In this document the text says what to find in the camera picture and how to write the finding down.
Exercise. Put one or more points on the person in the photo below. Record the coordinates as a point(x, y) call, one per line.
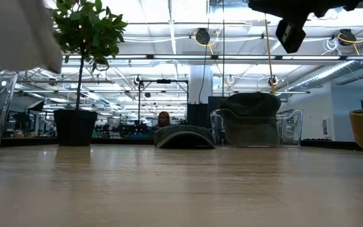
point(163, 119)

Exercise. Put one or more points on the black baseball cap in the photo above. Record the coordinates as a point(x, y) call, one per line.
point(250, 102)

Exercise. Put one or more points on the silver ventilation duct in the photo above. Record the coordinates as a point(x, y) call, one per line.
point(336, 74)

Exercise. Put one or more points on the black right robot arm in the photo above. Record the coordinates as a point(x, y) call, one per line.
point(351, 3)

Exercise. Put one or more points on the beige baseball cap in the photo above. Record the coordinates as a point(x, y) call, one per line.
point(17, 34)

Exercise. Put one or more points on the green plant in black pot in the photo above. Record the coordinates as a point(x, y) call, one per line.
point(74, 129)

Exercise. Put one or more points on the black aluminium table frame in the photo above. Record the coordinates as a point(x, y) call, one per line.
point(121, 141)

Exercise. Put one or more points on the black gantry frame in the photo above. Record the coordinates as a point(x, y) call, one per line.
point(163, 81)

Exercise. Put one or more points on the dark grey baseball cap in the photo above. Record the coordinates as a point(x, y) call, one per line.
point(184, 132)
point(250, 132)

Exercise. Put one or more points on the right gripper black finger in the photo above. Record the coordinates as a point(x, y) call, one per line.
point(266, 4)

